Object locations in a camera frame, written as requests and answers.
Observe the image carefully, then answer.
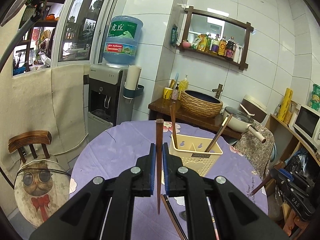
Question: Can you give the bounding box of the grey water dispenser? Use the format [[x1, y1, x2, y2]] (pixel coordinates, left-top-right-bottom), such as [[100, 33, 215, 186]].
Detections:
[[86, 64, 134, 137]]

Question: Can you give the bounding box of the brown wooden chopstick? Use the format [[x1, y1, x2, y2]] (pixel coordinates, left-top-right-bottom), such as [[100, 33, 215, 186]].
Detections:
[[155, 119, 165, 215], [160, 194, 184, 240], [169, 101, 178, 148], [204, 113, 233, 153], [251, 174, 273, 196]]

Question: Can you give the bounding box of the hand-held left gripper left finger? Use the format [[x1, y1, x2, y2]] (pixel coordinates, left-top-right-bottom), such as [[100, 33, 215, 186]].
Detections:
[[29, 142, 157, 240]]

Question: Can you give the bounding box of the cream pot with lid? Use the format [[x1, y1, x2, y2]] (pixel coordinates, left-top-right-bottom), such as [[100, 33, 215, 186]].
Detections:
[[222, 106, 267, 144]]

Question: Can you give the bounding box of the wooden shelf unit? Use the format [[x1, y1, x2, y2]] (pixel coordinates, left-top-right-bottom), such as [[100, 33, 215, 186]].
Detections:
[[265, 114, 320, 180]]

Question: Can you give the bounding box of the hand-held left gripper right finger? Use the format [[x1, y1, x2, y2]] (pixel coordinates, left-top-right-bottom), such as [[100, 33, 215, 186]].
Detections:
[[162, 142, 292, 240]]

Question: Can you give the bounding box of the wooden framed mirror shelf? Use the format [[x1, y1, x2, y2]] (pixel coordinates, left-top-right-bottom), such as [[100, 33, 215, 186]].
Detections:
[[176, 4, 254, 72]]

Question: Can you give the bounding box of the yellow soap pump bottle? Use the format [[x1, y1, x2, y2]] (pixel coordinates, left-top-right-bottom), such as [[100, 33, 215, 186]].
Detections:
[[178, 75, 189, 98]]

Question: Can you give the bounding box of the cream plastic utensil holder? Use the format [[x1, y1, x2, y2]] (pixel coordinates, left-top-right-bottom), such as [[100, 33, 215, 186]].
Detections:
[[169, 134, 223, 177]]

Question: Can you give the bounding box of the green hanging packet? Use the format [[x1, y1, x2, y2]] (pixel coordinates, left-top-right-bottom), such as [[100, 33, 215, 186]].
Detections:
[[170, 24, 179, 47]]

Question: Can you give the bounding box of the cat print seat cushion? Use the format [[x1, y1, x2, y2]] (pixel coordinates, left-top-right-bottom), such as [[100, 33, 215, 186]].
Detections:
[[14, 159, 72, 228]]

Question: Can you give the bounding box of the woven basin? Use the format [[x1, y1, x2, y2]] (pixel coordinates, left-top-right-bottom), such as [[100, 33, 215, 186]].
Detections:
[[180, 89, 223, 118]]

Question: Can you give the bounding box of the blue water jug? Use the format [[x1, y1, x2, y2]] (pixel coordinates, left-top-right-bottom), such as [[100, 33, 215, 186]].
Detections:
[[103, 16, 144, 68]]

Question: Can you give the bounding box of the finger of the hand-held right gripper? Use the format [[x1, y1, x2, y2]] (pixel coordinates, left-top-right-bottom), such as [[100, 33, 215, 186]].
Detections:
[[268, 179, 287, 200], [269, 167, 289, 185]]

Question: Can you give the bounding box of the beige cloth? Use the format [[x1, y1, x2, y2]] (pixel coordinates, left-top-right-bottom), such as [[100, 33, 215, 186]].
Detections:
[[0, 5, 90, 215]]

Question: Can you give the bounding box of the yellow food packet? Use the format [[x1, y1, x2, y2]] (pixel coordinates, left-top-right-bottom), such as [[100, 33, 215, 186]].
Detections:
[[191, 35, 208, 52]]

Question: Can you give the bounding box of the teal wall holder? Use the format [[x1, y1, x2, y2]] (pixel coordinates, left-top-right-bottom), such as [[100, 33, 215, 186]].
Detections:
[[124, 84, 145, 98]]

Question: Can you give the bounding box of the purple label bottle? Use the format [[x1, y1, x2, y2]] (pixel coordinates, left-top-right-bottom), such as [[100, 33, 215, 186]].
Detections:
[[211, 34, 220, 54]]

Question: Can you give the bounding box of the white paper roll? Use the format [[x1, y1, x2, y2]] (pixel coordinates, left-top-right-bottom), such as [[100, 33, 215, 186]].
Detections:
[[125, 65, 142, 92]]

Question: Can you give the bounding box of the black plastic bag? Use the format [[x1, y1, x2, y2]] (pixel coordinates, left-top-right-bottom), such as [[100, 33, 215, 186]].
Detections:
[[285, 150, 315, 180]]

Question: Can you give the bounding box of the dark sauce bottle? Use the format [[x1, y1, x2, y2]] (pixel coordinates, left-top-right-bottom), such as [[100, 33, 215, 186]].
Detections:
[[225, 37, 237, 60]]

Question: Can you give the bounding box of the dark wooden chopstick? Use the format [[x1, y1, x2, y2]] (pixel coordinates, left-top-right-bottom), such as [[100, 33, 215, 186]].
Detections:
[[164, 195, 188, 240]]

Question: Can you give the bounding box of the person's right hand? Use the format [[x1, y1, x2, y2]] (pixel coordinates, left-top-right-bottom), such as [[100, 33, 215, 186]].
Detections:
[[285, 214, 303, 236]]

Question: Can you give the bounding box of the sliding glass window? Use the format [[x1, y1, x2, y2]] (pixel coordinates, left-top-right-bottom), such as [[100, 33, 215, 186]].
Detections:
[[12, 0, 119, 77]]

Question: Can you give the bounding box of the brown white rice cooker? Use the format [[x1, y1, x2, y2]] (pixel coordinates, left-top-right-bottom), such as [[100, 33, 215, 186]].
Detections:
[[241, 94, 267, 123]]

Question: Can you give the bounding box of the purple floral tablecloth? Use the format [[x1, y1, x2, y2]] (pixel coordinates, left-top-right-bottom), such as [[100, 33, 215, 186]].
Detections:
[[69, 120, 269, 240]]

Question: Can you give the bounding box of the smartphone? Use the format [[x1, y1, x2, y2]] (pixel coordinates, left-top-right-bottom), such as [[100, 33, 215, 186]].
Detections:
[[0, 0, 53, 27]]

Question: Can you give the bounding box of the bamboo style faucet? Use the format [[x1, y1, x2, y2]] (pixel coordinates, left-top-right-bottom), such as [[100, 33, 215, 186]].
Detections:
[[212, 84, 223, 99]]

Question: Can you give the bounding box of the yellow roll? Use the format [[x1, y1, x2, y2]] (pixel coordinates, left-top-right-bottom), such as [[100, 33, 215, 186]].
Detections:
[[278, 88, 293, 120]]

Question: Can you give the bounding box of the yellow label bottle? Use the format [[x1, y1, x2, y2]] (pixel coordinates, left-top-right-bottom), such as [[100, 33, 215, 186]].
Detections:
[[217, 36, 227, 56]]

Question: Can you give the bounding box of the white microwave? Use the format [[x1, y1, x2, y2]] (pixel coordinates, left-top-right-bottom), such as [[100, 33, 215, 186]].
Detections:
[[293, 104, 320, 147]]

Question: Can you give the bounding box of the floral cloth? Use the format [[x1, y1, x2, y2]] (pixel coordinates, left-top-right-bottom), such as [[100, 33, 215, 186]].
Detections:
[[234, 124, 275, 178]]

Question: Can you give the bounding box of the green cup stack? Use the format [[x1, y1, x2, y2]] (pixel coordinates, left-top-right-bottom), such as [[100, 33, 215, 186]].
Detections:
[[310, 84, 320, 112]]

